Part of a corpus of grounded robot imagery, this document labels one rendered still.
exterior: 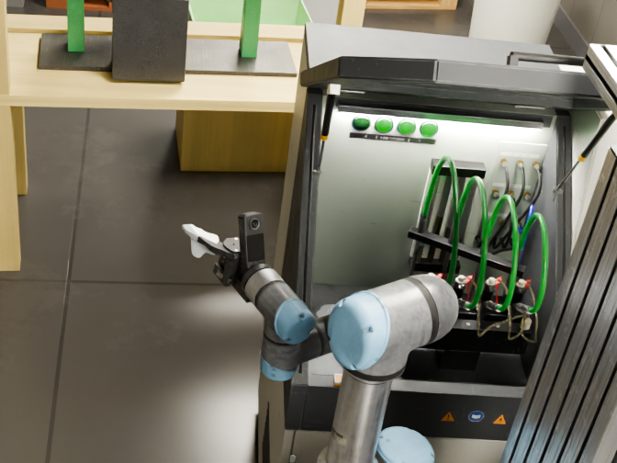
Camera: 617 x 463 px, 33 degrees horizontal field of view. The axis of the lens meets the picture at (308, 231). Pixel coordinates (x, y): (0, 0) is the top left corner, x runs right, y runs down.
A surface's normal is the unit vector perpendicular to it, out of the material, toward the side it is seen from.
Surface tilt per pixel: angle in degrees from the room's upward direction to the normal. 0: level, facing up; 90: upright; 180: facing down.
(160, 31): 90
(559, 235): 43
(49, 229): 0
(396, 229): 90
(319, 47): 0
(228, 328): 0
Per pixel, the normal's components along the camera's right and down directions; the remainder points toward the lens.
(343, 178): 0.04, 0.60
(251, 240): 0.58, 0.11
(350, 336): -0.82, 0.13
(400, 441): 0.23, -0.82
